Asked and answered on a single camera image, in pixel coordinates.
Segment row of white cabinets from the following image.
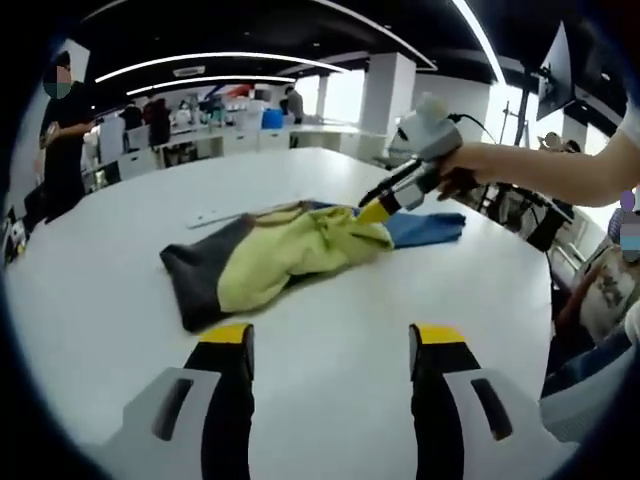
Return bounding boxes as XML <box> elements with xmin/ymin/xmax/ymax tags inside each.
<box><xmin>97</xmin><ymin>127</ymin><xmax>361</xmax><ymax>181</ymax></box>

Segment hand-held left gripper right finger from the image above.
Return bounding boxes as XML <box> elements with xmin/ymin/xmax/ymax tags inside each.
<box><xmin>408</xmin><ymin>322</ymin><xmax>576</xmax><ymax>480</ymax></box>

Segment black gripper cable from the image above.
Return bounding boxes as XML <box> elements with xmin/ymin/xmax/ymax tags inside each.
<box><xmin>446</xmin><ymin>113</ymin><xmax>519</xmax><ymax>149</ymax></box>

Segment white template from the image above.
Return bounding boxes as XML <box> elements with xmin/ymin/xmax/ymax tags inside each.
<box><xmin>186</xmin><ymin>210</ymin><xmax>254</xmax><ymax>230</ymax></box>

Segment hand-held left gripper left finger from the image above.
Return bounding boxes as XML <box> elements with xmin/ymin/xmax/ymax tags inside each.
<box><xmin>99</xmin><ymin>322</ymin><xmax>256</xmax><ymax>480</ymax></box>

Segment person's blue jeans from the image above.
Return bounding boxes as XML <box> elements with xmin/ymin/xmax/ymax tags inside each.
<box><xmin>542</xmin><ymin>327</ymin><xmax>640</xmax><ymax>401</ymax></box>

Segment black mounted monitor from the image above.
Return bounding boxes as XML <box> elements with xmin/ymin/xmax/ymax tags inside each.
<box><xmin>535</xmin><ymin>19</ymin><xmax>577</xmax><ymax>122</ymax></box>

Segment grey worn device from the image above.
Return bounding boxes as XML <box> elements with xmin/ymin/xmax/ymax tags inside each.
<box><xmin>538</xmin><ymin>369</ymin><xmax>640</xmax><ymax>446</ymax></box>

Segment white square column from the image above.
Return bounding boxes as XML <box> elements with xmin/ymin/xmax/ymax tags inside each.
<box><xmin>63</xmin><ymin>38</ymin><xmax>92</xmax><ymax>84</ymax></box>
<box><xmin>359</xmin><ymin>52</ymin><xmax>417</xmax><ymax>136</ymax></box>

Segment black office chair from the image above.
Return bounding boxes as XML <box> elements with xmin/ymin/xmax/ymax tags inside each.
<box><xmin>519</xmin><ymin>194</ymin><xmax>576</xmax><ymax>251</ymax></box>

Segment black monitor stand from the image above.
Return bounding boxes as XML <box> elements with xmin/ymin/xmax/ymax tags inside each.
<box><xmin>499</xmin><ymin>74</ymin><xmax>534</xmax><ymax>151</ymax></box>

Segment person's right hand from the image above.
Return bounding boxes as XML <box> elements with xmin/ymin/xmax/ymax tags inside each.
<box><xmin>433</xmin><ymin>143</ymin><xmax>496</xmax><ymax>202</ymax></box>

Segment yellow blue grey garment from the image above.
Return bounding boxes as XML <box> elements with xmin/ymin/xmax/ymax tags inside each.
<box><xmin>159</xmin><ymin>198</ymin><xmax>467</xmax><ymax>334</ymax></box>

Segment long ceiling light strip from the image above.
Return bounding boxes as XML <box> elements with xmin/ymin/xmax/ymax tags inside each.
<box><xmin>93</xmin><ymin>51</ymin><xmax>351</xmax><ymax>84</ymax></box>

